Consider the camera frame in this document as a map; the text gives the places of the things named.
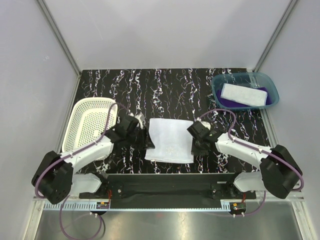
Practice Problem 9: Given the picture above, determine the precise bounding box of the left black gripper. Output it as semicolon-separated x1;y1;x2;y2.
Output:
126;126;155;150

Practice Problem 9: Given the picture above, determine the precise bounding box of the pale lavender towel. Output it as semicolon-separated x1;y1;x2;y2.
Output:
145;118;194;164

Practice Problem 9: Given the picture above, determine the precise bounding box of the purple towel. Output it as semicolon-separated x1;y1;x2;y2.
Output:
215;84;279;110

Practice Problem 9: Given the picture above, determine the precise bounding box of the light blue towel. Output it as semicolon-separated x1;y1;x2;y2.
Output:
220;83;268;107

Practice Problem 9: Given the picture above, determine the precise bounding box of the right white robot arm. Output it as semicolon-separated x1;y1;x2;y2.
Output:
187;121;303;199

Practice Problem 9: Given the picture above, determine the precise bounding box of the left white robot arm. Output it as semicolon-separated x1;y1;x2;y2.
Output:
31;114;155;204

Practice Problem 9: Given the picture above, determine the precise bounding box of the white plastic basket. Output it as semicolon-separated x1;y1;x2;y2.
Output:
61;97;118;152

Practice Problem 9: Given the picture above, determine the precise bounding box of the teal transparent plastic tray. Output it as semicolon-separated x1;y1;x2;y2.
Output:
211;72;280;111

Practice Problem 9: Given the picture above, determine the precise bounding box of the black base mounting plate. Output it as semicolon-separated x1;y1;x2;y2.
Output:
79;173;256;210

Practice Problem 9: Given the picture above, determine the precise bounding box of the right connector box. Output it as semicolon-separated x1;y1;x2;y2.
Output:
230;202;247;212

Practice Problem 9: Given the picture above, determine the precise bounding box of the connector box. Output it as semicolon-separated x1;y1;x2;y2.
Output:
96;201;110;210
230;202;247;212

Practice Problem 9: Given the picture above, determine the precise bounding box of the left connector box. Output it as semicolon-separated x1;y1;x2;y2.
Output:
96;201;110;210

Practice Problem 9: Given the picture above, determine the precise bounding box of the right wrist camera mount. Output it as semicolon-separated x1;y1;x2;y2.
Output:
201;121;211;130

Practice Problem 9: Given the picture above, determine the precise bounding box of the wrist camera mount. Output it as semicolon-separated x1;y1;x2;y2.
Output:
201;121;211;130
134;113;145;129

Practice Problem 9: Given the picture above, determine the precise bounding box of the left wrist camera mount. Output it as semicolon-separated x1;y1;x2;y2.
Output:
134;113;145;129

